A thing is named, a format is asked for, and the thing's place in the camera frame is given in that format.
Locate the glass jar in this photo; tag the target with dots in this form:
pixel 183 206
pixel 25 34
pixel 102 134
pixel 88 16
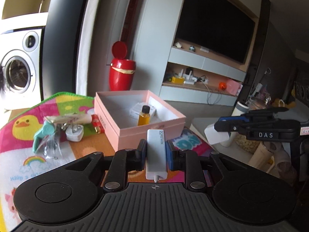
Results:
pixel 260 102

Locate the clear plastic bag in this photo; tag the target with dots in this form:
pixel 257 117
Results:
pixel 52 149

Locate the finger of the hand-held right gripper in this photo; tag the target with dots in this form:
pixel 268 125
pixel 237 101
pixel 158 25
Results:
pixel 265 111
pixel 229 127

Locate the white washing machine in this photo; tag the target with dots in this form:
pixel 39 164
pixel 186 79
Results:
pixel 17 62

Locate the white power adapter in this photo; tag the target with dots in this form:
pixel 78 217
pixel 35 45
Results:
pixel 155 154

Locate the amber liquid bottle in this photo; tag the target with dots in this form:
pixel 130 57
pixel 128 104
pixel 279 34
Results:
pixel 143 118

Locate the white charger cube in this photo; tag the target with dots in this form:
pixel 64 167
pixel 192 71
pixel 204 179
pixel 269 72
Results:
pixel 214 135

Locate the black television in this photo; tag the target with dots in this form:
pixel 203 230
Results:
pixel 214 19

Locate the white power strip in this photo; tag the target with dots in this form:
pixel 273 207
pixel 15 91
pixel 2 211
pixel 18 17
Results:
pixel 189 82

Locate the yellow box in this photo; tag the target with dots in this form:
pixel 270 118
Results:
pixel 177 80

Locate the white wall plug charger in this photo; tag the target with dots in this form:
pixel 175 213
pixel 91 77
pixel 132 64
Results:
pixel 74 133

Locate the pink shelf box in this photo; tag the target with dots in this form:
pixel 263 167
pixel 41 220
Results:
pixel 233 87

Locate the colourful cartoon play mat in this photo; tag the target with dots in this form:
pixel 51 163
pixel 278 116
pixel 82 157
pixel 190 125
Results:
pixel 29 169

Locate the red trash can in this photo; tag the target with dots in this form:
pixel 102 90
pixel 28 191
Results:
pixel 120 73

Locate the pink cardboard box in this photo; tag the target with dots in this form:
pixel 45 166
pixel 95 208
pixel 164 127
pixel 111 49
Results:
pixel 113 125

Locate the white thermos bottle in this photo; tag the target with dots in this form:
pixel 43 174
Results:
pixel 237 111

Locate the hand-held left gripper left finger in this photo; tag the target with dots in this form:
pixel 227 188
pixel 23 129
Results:
pixel 142 155

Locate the cream tube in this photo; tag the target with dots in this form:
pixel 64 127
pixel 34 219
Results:
pixel 72 119

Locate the grey television cabinet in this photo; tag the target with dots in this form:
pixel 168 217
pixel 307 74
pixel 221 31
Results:
pixel 183 94

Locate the orange pumpkin toy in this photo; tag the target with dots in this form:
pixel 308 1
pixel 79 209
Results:
pixel 222 86

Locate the teal hand tool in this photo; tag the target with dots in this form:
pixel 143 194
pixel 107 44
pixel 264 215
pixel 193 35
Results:
pixel 44 131

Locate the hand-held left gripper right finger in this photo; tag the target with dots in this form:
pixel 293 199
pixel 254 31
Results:
pixel 171 155

